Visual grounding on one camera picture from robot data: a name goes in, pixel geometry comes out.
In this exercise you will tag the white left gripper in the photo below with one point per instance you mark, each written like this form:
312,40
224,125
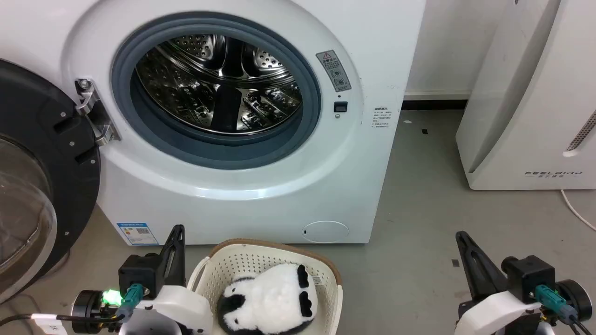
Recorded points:
181,309

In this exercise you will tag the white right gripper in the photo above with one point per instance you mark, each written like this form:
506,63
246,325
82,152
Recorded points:
498,314

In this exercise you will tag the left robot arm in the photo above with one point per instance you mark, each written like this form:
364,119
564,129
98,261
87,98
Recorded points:
86,308

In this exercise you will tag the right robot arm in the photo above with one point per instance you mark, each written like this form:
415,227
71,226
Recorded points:
576,298

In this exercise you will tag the black and white panda plush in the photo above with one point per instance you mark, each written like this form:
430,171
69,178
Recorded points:
272,293

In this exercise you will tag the black round washer door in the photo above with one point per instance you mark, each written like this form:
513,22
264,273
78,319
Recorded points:
70,186

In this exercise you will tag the stainless steel washing machine drum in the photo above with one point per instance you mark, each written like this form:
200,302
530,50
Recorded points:
186,93

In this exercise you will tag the blue energy label sticker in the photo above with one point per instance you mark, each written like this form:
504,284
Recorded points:
137,233

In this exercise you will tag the white basket with brown rim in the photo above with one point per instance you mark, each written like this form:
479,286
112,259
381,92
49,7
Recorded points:
242,260

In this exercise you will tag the grey rubber door gasket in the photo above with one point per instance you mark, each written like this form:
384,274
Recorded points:
223,154

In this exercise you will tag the white front-load washing machine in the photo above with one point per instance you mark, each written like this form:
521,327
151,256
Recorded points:
279,204

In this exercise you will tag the white Feelbird appliance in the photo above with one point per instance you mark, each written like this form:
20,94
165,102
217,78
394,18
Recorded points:
521,139

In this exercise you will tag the round white filter cover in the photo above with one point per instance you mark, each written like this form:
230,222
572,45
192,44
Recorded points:
326,231

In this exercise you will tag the metal door hinge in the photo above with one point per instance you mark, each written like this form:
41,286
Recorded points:
100,121

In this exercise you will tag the black baseboard strip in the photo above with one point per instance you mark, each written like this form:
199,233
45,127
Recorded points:
433,104

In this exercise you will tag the small printed text label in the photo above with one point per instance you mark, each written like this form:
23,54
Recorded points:
382,118

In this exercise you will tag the black door latch socket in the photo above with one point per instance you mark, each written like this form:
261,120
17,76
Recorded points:
341,107

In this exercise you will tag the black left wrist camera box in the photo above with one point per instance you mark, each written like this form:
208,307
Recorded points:
139,275

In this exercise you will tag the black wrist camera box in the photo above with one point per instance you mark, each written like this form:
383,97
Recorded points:
139,275
528,278

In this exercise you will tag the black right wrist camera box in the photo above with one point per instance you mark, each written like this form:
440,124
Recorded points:
528,278

